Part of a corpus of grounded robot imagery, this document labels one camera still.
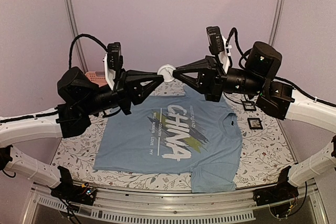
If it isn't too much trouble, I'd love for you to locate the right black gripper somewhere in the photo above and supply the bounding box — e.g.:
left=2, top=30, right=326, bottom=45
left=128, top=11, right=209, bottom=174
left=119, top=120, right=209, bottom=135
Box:
left=171, top=56, right=264, bottom=103

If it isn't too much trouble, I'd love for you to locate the far black brooch frame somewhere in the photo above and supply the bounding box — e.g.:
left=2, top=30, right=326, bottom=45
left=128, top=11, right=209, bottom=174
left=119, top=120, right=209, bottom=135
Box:
left=241, top=101, right=257, bottom=111

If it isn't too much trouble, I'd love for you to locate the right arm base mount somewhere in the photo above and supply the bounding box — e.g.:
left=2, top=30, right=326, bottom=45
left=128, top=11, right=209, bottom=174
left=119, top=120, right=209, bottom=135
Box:
left=253, top=182, right=299, bottom=206

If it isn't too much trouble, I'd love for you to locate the front aluminium rail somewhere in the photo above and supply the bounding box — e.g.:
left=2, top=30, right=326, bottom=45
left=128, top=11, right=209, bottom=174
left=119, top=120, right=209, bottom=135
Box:
left=23, top=180, right=329, bottom=223

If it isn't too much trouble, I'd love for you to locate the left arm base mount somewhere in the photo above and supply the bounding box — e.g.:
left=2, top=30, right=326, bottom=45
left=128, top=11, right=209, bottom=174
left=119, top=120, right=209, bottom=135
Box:
left=51, top=183, right=97, bottom=206

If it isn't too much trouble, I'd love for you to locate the aluminium frame post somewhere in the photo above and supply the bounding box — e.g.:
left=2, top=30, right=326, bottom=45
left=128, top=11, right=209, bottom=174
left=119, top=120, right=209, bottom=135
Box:
left=268, top=0, right=285, bottom=46
left=64, top=0, right=88, bottom=72

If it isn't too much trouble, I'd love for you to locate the floral patterned table mat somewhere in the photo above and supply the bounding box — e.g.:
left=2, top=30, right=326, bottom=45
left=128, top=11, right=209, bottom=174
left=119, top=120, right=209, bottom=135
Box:
left=52, top=81, right=295, bottom=192

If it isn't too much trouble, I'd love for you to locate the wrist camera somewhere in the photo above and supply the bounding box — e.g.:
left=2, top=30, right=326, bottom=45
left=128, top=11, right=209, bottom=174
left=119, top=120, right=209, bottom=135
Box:
left=103, top=42, right=123, bottom=90
left=206, top=26, right=233, bottom=74

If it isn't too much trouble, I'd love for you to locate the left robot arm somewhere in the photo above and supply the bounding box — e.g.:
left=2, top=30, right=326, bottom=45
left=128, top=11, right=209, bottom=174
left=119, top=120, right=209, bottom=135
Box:
left=1, top=67, right=164, bottom=200

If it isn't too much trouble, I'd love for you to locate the round white brooch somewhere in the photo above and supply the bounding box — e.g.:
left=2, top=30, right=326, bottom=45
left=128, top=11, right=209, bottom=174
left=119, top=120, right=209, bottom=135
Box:
left=157, top=64, right=176, bottom=83

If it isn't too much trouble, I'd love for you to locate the black cable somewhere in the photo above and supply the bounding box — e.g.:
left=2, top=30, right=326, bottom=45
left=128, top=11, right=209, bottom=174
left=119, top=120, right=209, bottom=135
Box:
left=67, top=34, right=109, bottom=69
left=225, top=27, right=253, bottom=69

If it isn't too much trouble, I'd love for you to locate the left black cable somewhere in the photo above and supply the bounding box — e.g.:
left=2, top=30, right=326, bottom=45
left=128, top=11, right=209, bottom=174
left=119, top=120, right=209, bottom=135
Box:
left=67, top=34, right=109, bottom=69

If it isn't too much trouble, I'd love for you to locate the right black cable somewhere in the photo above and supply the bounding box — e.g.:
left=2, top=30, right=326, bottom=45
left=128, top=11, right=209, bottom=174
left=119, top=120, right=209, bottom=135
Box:
left=225, top=27, right=253, bottom=69

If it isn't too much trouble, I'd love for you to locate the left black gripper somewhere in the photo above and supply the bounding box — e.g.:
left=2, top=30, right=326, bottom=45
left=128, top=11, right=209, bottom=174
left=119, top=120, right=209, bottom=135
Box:
left=80, top=68, right=164, bottom=116

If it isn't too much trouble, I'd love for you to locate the light blue t-shirt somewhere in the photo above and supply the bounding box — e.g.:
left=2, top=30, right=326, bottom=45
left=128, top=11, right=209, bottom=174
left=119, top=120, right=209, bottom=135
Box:
left=93, top=87, right=242, bottom=193

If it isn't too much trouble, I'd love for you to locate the pink perforated plastic basket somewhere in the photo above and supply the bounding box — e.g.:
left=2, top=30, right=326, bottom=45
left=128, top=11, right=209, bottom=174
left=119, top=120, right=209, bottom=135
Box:
left=85, top=71, right=107, bottom=87

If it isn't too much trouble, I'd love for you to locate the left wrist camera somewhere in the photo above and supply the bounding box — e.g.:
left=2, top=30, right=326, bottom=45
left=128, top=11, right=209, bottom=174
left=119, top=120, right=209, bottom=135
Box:
left=103, top=42, right=123, bottom=90

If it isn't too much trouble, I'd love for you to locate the near black brooch frame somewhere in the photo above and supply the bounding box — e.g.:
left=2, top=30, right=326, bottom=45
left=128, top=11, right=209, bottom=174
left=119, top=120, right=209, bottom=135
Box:
left=247, top=118, right=263, bottom=130

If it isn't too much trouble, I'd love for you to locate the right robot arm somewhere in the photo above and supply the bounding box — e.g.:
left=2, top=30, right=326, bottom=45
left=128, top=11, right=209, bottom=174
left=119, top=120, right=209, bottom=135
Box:
left=173, top=41, right=335, bottom=133

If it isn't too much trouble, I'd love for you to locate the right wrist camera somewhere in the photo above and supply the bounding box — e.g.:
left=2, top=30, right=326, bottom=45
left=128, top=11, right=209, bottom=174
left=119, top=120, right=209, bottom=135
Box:
left=206, top=26, right=233, bottom=74

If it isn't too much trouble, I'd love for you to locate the black brooch frame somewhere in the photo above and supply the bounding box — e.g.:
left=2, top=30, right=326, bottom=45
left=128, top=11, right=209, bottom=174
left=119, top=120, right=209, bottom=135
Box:
left=247, top=118, right=263, bottom=130
left=241, top=101, right=257, bottom=111

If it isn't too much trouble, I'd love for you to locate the right aluminium frame post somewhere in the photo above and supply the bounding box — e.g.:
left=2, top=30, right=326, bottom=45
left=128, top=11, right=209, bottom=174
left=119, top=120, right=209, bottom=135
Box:
left=268, top=0, right=285, bottom=46

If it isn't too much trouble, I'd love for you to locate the left aluminium frame post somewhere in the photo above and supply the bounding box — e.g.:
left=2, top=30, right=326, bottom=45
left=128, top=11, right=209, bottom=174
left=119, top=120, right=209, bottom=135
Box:
left=64, top=0, right=88, bottom=72

